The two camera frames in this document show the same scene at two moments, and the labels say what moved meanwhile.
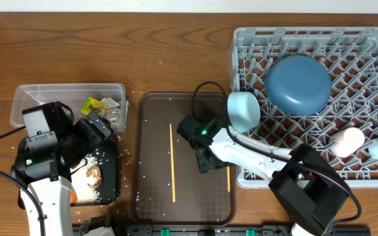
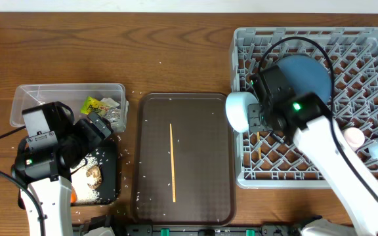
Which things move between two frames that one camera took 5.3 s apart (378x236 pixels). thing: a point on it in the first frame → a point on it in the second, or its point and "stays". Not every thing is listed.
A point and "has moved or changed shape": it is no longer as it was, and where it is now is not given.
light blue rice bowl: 243,110 stays
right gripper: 208,164 → 255,124
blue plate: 298,85 stays
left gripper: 97,135 stays
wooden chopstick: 172,161 stays
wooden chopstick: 228,179 has moved or changed shape
